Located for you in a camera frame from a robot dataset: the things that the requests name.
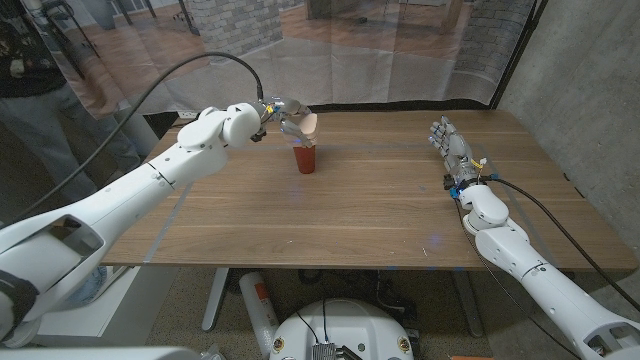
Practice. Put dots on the seated person in blue jeans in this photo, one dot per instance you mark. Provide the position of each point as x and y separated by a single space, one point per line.
87 287

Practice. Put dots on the printed room backdrop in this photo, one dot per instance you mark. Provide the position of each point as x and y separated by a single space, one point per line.
350 60

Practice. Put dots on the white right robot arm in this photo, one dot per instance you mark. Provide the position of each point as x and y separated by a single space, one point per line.
555 295

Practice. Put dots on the white table leg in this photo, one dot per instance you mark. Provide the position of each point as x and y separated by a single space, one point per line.
215 300
469 305

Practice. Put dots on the white round robot torso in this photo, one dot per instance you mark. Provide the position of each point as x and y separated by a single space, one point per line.
350 325

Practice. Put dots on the black backdrop stand pole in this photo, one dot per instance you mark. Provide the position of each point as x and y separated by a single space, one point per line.
515 60

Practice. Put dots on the white cylinder with orange label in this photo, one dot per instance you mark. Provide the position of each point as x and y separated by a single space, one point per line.
257 305

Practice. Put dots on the standing person in black shirt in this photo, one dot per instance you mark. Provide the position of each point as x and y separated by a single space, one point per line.
30 65

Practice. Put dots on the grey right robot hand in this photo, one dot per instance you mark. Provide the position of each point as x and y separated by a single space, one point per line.
457 152

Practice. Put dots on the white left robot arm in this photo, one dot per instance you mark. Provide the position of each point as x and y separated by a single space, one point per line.
125 200

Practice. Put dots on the red plastic cup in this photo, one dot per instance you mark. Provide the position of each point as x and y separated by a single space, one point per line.
305 162

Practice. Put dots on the white power strip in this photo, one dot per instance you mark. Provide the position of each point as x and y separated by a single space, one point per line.
189 115

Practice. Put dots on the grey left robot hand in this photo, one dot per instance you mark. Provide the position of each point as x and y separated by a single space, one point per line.
282 110

